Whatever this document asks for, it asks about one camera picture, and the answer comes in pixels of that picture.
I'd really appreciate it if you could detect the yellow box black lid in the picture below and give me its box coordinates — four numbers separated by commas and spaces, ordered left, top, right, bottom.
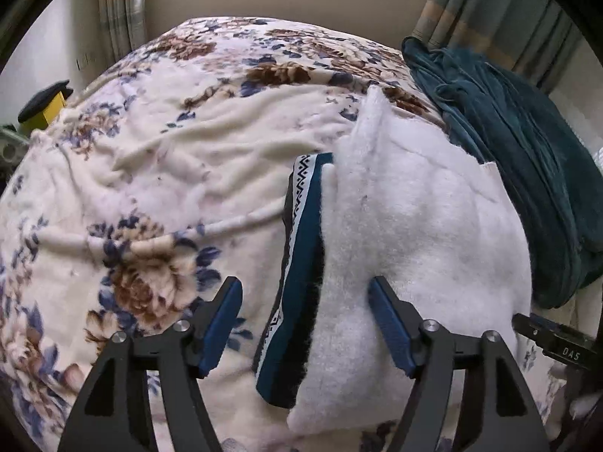
17, 79, 73, 137

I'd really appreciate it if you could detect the floral fleece blanket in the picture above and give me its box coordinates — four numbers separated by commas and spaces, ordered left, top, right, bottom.
0, 15, 566, 452

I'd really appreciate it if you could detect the dark teal plush garment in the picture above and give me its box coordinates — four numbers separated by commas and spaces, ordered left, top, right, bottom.
402, 37, 602, 308

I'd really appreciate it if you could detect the navy striped folded garment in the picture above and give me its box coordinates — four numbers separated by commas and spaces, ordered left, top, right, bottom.
253, 152, 333, 409

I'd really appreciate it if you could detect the white gloved right hand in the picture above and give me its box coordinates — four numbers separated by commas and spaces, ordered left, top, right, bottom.
545, 363, 602, 443

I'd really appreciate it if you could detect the grey green striped curtain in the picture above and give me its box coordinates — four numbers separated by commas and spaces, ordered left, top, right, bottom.
413, 0, 582, 93

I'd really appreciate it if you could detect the white knit sweater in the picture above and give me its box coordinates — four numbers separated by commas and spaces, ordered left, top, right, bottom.
287, 87, 531, 435

